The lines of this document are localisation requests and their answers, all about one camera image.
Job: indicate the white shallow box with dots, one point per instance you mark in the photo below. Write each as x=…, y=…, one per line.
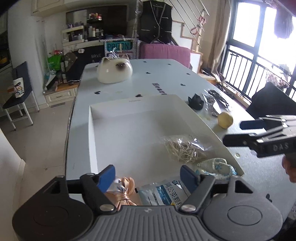
x=138, y=129

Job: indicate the teal plate sign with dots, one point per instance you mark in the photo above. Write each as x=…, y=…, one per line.
x=119, y=45

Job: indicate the green bag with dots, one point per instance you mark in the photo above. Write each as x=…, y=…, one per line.
x=55, y=62

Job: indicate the pink hanger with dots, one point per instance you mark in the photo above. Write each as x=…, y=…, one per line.
x=202, y=20
x=195, y=29

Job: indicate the wood framed whiteboard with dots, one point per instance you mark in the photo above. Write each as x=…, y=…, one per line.
x=182, y=33

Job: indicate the black chair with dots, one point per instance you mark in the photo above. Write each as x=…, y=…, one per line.
x=266, y=102

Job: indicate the pink sofa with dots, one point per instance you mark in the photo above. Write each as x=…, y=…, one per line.
x=164, y=54

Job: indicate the beige curtain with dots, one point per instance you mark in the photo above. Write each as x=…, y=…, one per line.
x=220, y=34

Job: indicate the bag of beige rubber bands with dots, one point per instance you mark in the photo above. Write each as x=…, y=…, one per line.
x=182, y=148

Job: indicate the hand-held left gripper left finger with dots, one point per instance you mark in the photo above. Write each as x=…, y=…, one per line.
x=106, y=179

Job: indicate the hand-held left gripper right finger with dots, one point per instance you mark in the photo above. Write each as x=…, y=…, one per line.
x=188, y=179

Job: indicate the hanging dark clothing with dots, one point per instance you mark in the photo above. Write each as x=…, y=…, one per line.
x=283, y=24

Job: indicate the black small cup holder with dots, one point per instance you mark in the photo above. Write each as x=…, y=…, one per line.
x=196, y=102

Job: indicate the person's right hand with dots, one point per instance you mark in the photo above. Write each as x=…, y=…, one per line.
x=290, y=169

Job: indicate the cat face plush cushion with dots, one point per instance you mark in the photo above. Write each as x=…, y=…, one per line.
x=114, y=69

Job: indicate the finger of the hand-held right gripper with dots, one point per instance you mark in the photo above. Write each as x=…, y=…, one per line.
x=240, y=140
x=252, y=125

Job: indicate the white blue sachet packet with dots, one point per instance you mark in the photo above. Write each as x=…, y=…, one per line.
x=161, y=194

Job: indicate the black balcony railing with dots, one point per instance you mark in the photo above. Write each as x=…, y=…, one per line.
x=242, y=69

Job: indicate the floral cloth pouch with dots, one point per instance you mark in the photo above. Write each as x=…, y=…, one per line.
x=217, y=167

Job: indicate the black vest with white trim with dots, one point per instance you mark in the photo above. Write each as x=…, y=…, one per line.
x=155, y=20

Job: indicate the cream low drawer cabinet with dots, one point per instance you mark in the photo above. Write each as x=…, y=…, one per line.
x=61, y=95

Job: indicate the metal stair railing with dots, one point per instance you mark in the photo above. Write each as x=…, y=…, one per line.
x=192, y=14

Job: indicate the blue chair with white legs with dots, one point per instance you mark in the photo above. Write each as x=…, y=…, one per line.
x=20, y=92

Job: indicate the white bottle rack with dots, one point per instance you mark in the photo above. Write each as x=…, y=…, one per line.
x=72, y=34

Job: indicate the cream wall cabinet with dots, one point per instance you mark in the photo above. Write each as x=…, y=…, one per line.
x=48, y=7

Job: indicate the black printed cloth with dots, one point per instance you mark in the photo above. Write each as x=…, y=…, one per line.
x=87, y=62

